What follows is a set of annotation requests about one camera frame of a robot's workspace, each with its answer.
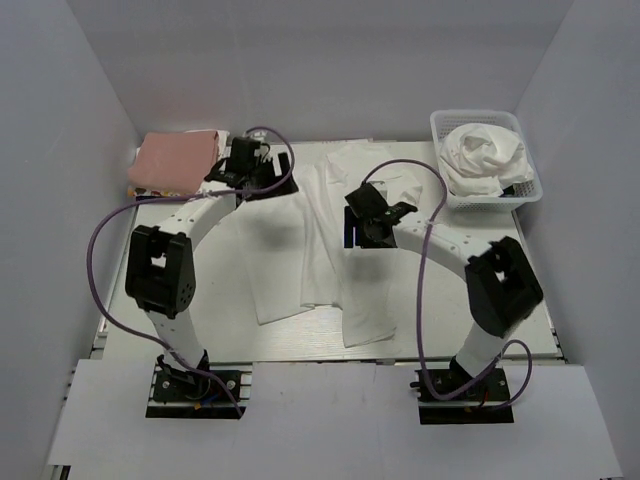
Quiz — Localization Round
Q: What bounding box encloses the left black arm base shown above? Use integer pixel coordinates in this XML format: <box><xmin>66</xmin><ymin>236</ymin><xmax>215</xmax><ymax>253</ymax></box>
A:
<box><xmin>145</xmin><ymin>355</ymin><xmax>253</xmax><ymax>420</ymax></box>

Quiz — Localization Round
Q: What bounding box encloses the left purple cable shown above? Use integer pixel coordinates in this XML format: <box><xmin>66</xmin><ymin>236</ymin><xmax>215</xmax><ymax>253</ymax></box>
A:
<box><xmin>87</xmin><ymin>126</ymin><xmax>296</xmax><ymax>419</ymax></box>

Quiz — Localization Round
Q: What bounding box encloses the purple cable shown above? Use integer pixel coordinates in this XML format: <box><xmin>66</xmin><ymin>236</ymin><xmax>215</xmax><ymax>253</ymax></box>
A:
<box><xmin>87</xmin><ymin>126</ymin><xmax>296</xmax><ymax>419</ymax></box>
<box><xmin>360</xmin><ymin>158</ymin><xmax>534</xmax><ymax>404</ymax></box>

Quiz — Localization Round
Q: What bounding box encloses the green and white t shirt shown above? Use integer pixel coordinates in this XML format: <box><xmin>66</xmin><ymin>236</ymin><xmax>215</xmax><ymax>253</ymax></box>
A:
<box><xmin>500</xmin><ymin>185</ymin><xmax>519</xmax><ymax>198</ymax></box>

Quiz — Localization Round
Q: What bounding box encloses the plain white t shirt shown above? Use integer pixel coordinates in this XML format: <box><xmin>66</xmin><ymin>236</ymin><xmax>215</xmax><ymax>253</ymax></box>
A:
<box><xmin>234</xmin><ymin>143</ymin><xmax>422</xmax><ymax>348</ymax></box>

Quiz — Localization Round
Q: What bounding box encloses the white plastic basket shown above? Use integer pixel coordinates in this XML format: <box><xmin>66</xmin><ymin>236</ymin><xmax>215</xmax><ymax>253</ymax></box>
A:
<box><xmin>430</xmin><ymin>109</ymin><xmax>543</xmax><ymax>212</ymax></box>

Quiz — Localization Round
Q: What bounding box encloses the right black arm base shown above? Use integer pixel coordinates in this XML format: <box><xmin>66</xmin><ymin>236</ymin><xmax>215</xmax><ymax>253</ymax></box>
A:
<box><xmin>410</xmin><ymin>360</ymin><xmax>514</xmax><ymax>426</ymax></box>

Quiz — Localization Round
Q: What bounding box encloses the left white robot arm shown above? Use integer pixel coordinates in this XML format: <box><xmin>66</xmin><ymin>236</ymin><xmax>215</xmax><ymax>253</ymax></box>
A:
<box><xmin>125</xmin><ymin>136</ymin><xmax>298</xmax><ymax>399</ymax></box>

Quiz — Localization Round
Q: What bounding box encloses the white t shirt with print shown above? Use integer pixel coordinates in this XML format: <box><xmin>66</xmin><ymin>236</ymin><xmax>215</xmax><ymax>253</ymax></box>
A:
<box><xmin>437</xmin><ymin>123</ymin><xmax>535</xmax><ymax>197</ymax></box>

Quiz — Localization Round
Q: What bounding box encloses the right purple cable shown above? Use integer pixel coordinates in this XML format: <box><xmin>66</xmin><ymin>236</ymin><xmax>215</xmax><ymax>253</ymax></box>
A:
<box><xmin>360</xmin><ymin>158</ymin><xmax>534</xmax><ymax>404</ymax></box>

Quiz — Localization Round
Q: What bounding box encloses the patterned folded t shirt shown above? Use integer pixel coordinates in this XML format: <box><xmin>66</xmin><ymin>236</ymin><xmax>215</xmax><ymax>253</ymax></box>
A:
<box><xmin>128</xmin><ymin>128</ymin><xmax>232</xmax><ymax>204</ymax></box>

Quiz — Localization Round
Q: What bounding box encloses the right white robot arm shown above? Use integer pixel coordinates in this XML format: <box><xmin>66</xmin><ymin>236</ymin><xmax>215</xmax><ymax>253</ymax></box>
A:
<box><xmin>345</xmin><ymin>183</ymin><xmax>544</xmax><ymax>399</ymax></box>

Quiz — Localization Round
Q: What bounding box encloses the pink folded t shirt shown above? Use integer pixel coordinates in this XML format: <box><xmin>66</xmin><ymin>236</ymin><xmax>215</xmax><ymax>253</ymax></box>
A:
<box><xmin>128</xmin><ymin>130</ymin><xmax>219</xmax><ymax>195</ymax></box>

